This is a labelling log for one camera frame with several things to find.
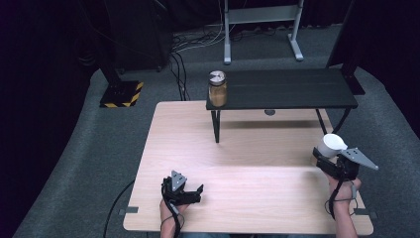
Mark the person's left hand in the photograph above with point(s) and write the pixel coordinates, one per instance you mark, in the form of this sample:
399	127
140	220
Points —
166	211

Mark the black metal shelf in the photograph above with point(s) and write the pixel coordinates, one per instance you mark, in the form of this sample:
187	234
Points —
280	89

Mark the glass jar with silver lid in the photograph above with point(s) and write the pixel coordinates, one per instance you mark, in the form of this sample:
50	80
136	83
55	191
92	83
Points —
217	91

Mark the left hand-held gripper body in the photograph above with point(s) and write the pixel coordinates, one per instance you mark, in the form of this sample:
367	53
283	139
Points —
176	191

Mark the person's right hand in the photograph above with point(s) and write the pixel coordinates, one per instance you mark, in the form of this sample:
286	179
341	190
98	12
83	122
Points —
345	191

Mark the white cup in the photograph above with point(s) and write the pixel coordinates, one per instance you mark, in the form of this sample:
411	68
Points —
330	144

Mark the grey metal stand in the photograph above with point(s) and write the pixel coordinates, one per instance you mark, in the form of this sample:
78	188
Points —
261	15

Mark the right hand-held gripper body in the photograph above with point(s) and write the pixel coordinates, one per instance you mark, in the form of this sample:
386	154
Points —
350	162

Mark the black slanted post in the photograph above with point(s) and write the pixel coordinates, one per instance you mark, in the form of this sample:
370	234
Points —
351	76

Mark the yellow black striped base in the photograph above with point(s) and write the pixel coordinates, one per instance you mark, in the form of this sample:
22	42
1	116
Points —
120	94

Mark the black cabinet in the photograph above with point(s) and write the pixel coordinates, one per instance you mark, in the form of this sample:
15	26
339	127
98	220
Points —
138	36

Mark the grey table bracket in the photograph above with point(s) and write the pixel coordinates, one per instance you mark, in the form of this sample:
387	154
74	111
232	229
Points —
129	210
368	213

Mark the grey round table grommet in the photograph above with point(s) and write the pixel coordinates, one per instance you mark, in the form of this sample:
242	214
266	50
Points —
269	112

